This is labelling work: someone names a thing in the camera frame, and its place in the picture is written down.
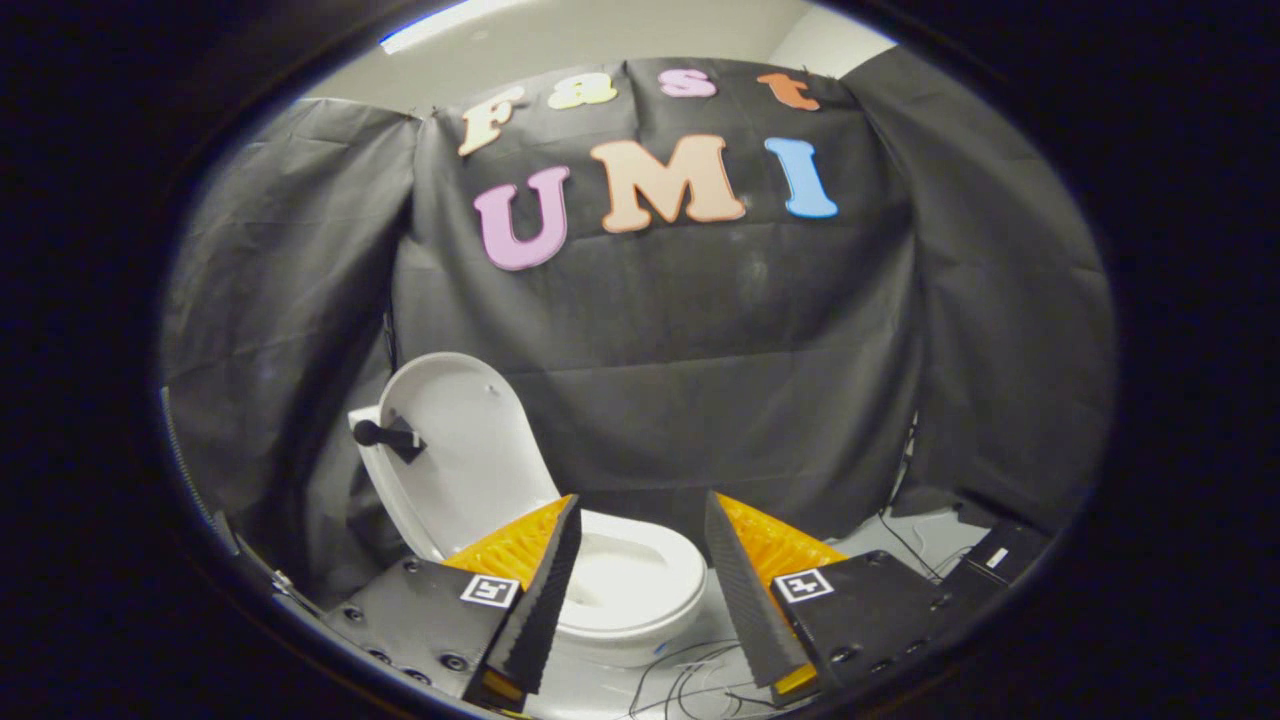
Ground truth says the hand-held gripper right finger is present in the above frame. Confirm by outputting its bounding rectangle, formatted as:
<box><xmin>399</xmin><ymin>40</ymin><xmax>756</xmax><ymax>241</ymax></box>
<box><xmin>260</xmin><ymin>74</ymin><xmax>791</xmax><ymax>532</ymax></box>
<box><xmin>704</xmin><ymin>490</ymin><xmax>956</xmax><ymax>707</ymax></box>

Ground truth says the black backdrop cloth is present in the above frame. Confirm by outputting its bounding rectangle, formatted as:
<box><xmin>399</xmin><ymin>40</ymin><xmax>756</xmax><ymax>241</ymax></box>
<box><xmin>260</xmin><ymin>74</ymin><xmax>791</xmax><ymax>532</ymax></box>
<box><xmin>160</xmin><ymin>57</ymin><xmax>1117</xmax><ymax>611</ymax></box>

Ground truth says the black lid handle tab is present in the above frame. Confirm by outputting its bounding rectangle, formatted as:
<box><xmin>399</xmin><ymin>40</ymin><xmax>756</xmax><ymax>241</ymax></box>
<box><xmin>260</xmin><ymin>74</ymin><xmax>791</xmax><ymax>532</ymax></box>
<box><xmin>352</xmin><ymin>418</ymin><xmax>428</xmax><ymax>465</ymax></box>

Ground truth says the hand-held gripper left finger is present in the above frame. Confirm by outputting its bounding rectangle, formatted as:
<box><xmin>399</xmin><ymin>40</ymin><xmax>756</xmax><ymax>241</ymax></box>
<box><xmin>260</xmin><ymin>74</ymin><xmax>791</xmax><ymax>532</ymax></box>
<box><xmin>322</xmin><ymin>493</ymin><xmax>583</xmax><ymax>714</ymax></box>

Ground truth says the white toilet with tank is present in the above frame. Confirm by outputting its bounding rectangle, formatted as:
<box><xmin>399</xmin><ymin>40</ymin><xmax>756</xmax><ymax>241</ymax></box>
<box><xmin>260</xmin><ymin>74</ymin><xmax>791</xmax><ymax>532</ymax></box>
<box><xmin>347</xmin><ymin>405</ymin><xmax>693</xmax><ymax>669</ymax></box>

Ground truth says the white toilet lid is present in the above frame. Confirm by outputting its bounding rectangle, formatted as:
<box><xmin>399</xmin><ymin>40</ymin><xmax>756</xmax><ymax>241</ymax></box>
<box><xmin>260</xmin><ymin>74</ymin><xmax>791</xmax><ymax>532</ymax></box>
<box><xmin>352</xmin><ymin>352</ymin><xmax>563</xmax><ymax>563</ymax></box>

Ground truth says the black box with white label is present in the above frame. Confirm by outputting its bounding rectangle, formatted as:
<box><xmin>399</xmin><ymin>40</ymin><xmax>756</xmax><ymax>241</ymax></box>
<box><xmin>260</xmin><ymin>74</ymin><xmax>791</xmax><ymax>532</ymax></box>
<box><xmin>940</xmin><ymin>520</ymin><xmax>1051</xmax><ymax>598</ymax></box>

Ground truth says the bundle of thin floor cables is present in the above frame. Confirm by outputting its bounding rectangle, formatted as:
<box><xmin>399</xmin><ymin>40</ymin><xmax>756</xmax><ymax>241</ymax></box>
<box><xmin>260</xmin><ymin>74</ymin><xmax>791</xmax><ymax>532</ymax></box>
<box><xmin>628</xmin><ymin>640</ymin><xmax>801</xmax><ymax>720</ymax></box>

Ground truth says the white toilet seat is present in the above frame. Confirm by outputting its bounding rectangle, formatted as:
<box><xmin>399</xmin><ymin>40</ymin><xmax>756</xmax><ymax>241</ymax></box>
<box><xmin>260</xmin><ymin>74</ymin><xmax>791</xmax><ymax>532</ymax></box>
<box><xmin>555</xmin><ymin>510</ymin><xmax>709</xmax><ymax>638</ymax></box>

